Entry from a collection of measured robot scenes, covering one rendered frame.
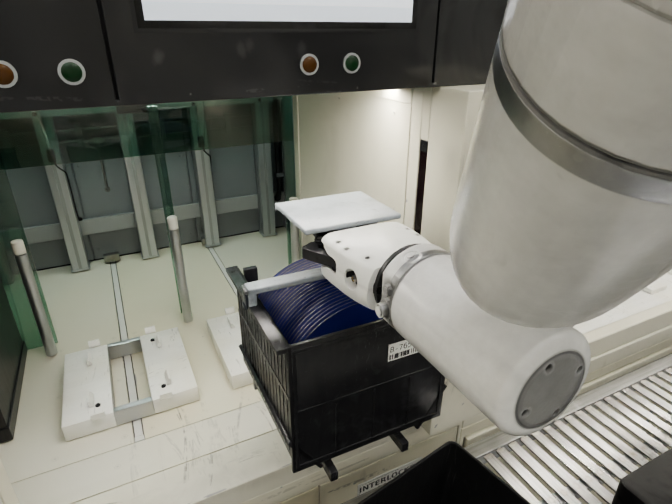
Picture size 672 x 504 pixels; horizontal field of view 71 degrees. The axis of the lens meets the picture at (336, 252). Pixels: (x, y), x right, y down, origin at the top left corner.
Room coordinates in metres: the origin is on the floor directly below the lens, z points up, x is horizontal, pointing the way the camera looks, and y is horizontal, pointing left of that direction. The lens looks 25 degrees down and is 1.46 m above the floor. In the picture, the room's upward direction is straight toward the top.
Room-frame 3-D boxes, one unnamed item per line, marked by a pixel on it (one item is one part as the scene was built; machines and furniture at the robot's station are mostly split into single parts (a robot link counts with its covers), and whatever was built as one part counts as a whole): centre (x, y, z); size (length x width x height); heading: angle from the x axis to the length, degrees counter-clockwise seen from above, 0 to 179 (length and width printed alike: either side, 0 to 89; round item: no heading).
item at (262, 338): (0.52, 0.00, 1.11); 0.24 x 0.20 x 0.32; 116
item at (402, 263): (0.37, -0.07, 1.25); 0.09 x 0.03 x 0.08; 116
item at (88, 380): (0.68, 0.38, 0.89); 0.22 x 0.21 x 0.04; 26
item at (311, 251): (0.44, 0.00, 1.25); 0.08 x 0.06 x 0.01; 83
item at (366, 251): (0.42, -0.05, 1.25); 0.11 x 0.10 x 0.07; 26
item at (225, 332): (0.80, 0.14, 0.89); 0.22 x 0.21 x 0.04; 26
